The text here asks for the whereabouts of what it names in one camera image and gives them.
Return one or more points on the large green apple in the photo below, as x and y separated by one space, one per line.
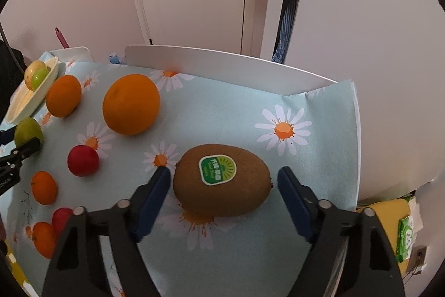
27 130

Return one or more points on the black jacket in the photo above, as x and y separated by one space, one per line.
8 71

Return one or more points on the narrow white chair back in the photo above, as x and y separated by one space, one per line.
73 52

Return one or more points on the brown kiwi with green sticker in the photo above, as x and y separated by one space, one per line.
243 192

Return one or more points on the small green apple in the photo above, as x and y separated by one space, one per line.
40 77

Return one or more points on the red plum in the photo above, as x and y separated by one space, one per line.
82 160
61 218

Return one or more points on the green wet wipes packet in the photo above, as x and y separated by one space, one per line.
406 238

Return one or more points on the yellow pear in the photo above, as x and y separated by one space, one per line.
31 68

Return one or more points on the yellow stool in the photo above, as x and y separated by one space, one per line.
386 213

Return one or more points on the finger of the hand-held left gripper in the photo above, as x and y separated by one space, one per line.
26 148
6 136

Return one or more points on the medium orange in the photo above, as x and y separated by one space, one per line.
63 96

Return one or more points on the large orange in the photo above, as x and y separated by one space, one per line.
131 104

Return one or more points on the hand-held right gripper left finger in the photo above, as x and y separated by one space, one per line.
158 189

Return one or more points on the blue striped shirt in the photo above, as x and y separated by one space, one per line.
285 29

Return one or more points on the blue patterned bag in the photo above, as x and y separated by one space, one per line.
113 58

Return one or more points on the small tangerine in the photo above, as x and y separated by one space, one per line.
44 187
43 239

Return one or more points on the yellow floral cloth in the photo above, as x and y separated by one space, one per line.
12 271

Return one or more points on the wide white chair back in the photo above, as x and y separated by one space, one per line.
222 67

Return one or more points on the cream ceramic bowl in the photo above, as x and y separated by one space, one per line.
24 102

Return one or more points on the blue daisy print tablecloth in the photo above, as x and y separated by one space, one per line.
226 116

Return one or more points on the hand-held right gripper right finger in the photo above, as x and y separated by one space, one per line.
292 192

